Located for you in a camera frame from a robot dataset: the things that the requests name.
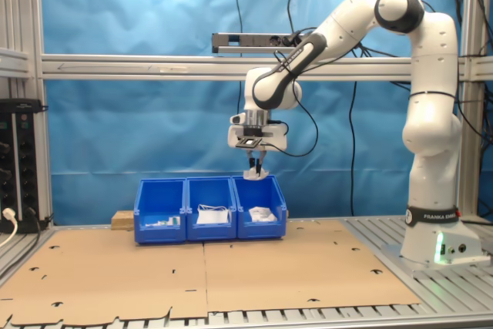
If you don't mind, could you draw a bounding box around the white gauze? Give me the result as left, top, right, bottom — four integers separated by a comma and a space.
243, 166, 271, 182

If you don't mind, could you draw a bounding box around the flat white printed packet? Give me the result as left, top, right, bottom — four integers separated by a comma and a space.
252, 205, 277, 221

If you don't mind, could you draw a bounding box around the stack of white masks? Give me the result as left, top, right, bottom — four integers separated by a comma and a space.
196, 203, 231, 226

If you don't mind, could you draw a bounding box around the blue bin with printed packets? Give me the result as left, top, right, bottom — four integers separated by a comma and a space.
231, 174, 288, 240

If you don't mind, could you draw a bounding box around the blue bin with masks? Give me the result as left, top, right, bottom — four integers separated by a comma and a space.
185, 176, 237, 242

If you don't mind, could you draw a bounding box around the grey power strip on beam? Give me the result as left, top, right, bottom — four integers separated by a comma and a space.
211, 32, 310, 55

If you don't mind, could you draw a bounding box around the blue bin with green packets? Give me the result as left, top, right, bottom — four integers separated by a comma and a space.
134, 178, 188, 245

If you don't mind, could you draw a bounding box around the OSB wood board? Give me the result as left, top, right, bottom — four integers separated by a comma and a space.
111, 210, 137, 232

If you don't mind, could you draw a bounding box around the aluminium cross beam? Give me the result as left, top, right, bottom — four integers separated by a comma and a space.
39, 52, 493, 82

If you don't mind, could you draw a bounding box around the brown cardboard sheet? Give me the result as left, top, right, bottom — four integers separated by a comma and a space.
0, 218, 423, 327

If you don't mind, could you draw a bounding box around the black upright socket strip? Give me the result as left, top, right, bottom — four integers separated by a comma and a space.
0, 98, 49, 234

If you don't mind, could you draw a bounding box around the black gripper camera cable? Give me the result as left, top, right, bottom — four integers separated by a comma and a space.
265, 91, 320, 158

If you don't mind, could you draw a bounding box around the aluminium frame post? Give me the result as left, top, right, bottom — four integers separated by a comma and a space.
459, 0, 493, 223
0, 0, 53, 227

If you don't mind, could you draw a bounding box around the white plug with cable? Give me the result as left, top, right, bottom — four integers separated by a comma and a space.
0, 206, 20, 250

